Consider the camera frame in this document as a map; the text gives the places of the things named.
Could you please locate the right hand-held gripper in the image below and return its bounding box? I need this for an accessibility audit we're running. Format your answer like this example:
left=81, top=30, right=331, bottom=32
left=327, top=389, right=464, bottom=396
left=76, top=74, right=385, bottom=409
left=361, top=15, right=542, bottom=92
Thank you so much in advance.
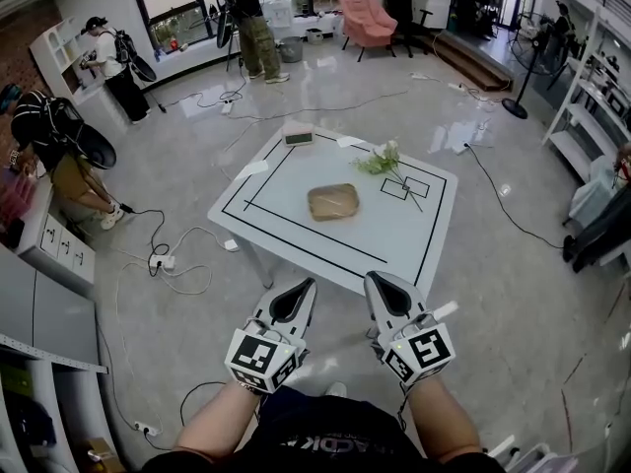
left=364, top=270, right=460, bottom=388

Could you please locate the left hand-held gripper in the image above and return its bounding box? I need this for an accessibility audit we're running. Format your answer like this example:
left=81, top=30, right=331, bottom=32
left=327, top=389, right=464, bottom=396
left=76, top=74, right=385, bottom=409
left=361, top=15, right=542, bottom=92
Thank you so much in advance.
left=224, top=277, right=318, bottom=396

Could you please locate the person's left forearm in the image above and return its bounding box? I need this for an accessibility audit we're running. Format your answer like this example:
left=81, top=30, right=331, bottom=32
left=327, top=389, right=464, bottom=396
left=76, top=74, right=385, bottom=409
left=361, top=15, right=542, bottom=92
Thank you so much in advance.
left=172, top=379, right=263, bottom=456

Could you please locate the person's right forearm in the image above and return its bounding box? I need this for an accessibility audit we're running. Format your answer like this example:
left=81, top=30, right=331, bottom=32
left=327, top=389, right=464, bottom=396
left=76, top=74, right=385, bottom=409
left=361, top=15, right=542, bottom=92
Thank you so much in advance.
left=405, top=374, right=483, bottom=463

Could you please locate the white table with black lines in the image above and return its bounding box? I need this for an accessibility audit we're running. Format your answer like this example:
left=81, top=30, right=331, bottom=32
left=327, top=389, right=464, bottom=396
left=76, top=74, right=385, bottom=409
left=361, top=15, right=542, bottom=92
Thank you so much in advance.
left=206, top=124, right=459, bottom=299

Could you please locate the person's black shirt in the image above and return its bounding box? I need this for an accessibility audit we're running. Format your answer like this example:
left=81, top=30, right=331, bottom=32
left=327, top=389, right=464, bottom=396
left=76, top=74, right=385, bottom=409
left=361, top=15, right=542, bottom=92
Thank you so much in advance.
left=141, top=386, right=505, bottom=473

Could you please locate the white artificial flower bouquet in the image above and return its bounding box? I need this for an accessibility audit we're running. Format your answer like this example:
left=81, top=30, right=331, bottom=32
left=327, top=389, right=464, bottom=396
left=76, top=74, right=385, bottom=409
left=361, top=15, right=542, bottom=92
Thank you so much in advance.
left=350, top=139, right=425, bottom=214

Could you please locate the pink digital clock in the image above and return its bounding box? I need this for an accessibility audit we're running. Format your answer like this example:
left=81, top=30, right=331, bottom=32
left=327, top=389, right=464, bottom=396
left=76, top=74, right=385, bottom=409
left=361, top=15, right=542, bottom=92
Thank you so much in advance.
left=281, top=121, right=316, bottom=148

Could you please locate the grey cabinet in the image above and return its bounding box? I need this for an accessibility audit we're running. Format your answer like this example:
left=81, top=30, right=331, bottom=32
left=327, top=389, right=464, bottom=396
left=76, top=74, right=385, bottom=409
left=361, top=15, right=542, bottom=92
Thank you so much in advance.
left=0, top=242, right=101, bottom=365

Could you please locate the white metal shelf rack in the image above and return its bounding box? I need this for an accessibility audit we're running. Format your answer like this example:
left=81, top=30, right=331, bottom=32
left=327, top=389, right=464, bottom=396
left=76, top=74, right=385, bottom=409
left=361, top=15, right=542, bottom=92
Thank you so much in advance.
left=0, top=332, right=110, bottom=473

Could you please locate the white drawer cabinet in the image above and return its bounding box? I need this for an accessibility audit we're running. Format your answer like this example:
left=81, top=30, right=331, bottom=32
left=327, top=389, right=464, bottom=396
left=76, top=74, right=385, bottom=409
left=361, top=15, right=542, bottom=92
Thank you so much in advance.
left=16, top=178, right=98, bottom=301

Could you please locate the cardboard box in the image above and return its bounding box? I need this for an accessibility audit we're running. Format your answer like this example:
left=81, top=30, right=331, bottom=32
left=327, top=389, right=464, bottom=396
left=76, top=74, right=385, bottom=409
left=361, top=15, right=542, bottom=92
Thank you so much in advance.
left=80, top=436, right=127, bottom=473

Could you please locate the wooden step platform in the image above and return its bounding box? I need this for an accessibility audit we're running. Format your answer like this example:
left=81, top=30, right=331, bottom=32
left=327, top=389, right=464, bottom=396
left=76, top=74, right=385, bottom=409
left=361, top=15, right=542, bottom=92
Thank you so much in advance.
left=433, top=29, right=515, bottom=93

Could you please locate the grey bucket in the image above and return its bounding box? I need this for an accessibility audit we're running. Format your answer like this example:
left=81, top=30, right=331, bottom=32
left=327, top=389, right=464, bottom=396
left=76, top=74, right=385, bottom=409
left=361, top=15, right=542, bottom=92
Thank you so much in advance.
left=278, top=34, right=305, bottom=65

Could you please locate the white open shelf unit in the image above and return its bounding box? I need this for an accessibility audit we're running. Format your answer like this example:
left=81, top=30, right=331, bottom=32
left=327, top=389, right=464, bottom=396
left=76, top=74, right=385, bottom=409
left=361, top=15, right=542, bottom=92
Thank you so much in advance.
left=541, top=4, right=631, bottom=182

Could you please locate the pink armchair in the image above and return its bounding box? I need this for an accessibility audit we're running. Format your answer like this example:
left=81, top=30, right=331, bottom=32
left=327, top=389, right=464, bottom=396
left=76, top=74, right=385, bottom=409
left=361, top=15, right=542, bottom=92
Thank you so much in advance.
left=336, top=0, right=398, bottom=63

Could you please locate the black standing fan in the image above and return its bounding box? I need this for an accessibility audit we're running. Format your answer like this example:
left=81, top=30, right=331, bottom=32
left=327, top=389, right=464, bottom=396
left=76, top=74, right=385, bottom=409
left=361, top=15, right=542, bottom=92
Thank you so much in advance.
left=501, top=11, right=569, bottom=120

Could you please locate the black office chair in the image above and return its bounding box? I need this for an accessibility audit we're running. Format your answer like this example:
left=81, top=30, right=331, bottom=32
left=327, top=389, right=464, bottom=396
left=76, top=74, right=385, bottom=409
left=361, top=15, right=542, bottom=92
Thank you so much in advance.
left=383, top=0, right=435, bottom=59

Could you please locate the white water dispenser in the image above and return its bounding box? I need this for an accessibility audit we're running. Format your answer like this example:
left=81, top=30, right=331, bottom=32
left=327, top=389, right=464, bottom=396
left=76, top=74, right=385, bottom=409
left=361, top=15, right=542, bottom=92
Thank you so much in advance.
left=265, top=0, right=294, bottom=32

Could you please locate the white arched cabinet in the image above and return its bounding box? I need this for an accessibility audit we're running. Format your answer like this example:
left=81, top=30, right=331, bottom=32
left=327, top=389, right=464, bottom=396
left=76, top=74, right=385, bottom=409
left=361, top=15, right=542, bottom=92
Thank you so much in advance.
left=29, top=15, right=132, bottom=138

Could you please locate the white cable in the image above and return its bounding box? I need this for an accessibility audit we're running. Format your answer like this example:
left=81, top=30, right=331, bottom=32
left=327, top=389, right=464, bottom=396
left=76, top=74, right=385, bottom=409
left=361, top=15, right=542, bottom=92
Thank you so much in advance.
left=114, top=226, right=234, bottom=296

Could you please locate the thin black cable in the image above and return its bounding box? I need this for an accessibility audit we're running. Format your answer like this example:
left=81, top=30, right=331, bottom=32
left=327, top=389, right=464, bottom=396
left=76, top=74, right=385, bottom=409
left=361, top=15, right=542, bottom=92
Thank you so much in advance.
left=178, top=380, right=227, bottom=429

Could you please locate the long black cable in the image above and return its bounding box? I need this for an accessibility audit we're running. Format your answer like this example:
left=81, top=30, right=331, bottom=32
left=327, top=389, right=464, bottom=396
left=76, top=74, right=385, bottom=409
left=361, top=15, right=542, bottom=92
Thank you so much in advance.
left=462, top=142, right=566, bottom=251

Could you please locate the black looped cable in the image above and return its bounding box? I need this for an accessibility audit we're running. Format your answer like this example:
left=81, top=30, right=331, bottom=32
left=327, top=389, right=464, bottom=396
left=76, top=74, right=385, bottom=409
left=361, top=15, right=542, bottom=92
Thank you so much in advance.
left=119, top=203, right=172, bottom=278

